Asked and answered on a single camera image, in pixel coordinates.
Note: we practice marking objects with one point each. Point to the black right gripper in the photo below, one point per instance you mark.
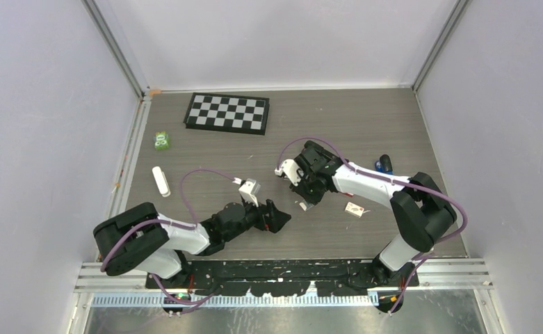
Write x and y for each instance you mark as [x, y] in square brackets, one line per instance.
[310, 199]

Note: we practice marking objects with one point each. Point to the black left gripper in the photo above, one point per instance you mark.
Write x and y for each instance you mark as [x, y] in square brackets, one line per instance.
[276, 217]

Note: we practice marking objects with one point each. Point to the white stapler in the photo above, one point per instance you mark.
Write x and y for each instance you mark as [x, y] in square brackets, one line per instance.
[161, 181]

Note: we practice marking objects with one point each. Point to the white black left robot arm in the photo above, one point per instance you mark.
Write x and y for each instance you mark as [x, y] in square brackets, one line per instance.
[143, 239]

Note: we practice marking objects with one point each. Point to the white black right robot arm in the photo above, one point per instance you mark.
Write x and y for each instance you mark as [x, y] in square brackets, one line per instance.
[423, 214]

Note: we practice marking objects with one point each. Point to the blue stapler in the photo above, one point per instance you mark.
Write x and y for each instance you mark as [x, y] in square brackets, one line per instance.
[384, 165]

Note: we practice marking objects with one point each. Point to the white staple box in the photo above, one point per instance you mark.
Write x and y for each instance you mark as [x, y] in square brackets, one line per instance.
[354, 209]

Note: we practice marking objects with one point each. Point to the black white chessboard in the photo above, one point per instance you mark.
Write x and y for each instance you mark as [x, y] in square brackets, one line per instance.
[228, 113]

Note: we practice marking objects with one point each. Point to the green toy block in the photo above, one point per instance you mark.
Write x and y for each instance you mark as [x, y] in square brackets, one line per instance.
[161, 141]

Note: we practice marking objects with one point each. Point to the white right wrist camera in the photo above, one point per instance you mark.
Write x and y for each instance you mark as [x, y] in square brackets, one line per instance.
[290, 171]

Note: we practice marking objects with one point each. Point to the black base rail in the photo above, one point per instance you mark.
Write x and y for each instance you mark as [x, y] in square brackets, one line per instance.
[286, 277]

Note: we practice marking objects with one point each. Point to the slotted cable duct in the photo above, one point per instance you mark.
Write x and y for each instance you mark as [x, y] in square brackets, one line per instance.
[158, 300]

